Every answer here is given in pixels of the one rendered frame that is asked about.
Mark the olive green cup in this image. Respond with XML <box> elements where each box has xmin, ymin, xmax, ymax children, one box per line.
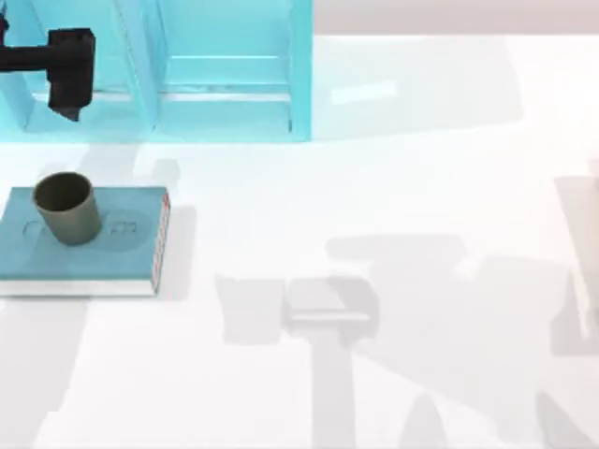
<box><xmin>32</xmin><ymin>171</ymin><xmax>103</xmax><ymax>247</ymax></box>

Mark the light blue rack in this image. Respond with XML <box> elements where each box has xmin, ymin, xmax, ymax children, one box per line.
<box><xmin>0</xmin><ymin>0</ymin><xmax>314</xmax><ymax>144</ymax></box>

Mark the teal book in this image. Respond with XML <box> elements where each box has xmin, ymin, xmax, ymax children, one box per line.
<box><xmin>0</xmin><ymin>185</ymin><xmax>172</xmax><ymax>298</ymax></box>

